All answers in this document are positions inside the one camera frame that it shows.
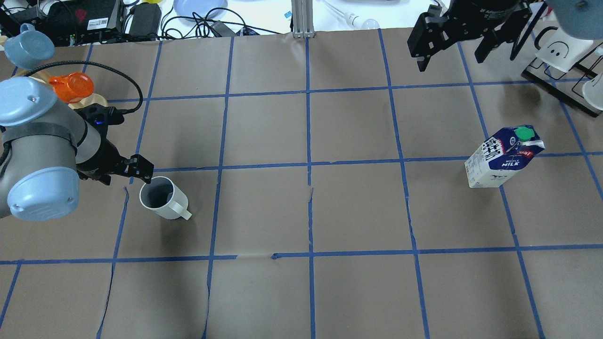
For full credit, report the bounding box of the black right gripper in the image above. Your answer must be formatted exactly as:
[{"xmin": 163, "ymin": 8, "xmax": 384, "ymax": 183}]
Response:
[{"xmin": 407, "ymin": 0, "xmax": 534, "ymax": 72}]

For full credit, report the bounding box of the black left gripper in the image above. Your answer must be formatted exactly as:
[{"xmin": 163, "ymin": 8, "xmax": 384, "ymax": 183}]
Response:
[{"xmin": 75, "ymin": 105, "xmax": 154, "ymax": 185}]

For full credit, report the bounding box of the white ribbed mug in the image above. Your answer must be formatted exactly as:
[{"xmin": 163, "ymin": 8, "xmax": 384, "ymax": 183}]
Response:
[{"xmin": 139, "ymin": 176, "xmax": 192, "ymax": 220}]

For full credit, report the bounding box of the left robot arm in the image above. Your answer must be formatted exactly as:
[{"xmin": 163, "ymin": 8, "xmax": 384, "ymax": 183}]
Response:
[{"xmin": 0, "ymin": 77, "xmax": 154, "ymax": 221}]

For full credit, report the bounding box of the blue white milk carton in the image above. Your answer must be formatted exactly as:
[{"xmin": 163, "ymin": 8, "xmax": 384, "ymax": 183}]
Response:
[{"xmin": 464, "ymin": 125, "xmax": 546, "ymax": 188}]

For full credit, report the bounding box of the wooden mug tree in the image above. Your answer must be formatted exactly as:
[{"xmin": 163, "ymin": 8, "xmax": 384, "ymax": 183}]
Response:
[{"xmin": 32, "ymin": 71, "xmax": 108, "ymax": 109}]

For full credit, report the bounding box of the white mug on rack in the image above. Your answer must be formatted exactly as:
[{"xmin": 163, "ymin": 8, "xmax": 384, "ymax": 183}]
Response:
[
  {"xmin": 534, "ymin": 26, "xmax": 594, "ymax": 73},
  {"xmin": 582, "ymin": 73, "xmax": 603, "ymax": 110}
]

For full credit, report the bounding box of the orange mug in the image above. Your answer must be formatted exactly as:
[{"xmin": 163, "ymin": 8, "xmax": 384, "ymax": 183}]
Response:
[{"xmin": 48, "ymin": 72, "xmax": 95, "ymax": 105}]

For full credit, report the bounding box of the black power adapter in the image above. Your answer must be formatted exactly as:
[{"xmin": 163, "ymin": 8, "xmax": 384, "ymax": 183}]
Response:
[{"xmin": 127, "ymin": 2, "xmax": 162, "ymax": 40}]

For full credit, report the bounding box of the blue mug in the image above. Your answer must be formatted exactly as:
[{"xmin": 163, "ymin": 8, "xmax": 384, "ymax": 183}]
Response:
[{"xmin": 4, "ymin": 23, "xmax": 55, "ymax": 70}]

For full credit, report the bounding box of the blue plate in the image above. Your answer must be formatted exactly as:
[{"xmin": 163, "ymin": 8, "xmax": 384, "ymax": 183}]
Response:
[{"xmin": 173, "ymin": 0, "xmax": 228, "ymax": 21}]

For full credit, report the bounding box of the aluminium frame post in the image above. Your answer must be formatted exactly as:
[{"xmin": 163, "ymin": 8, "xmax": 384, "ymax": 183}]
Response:
[{"xmin": 291, "ymin": 0, "xmax": 315, "ymax": 39}]

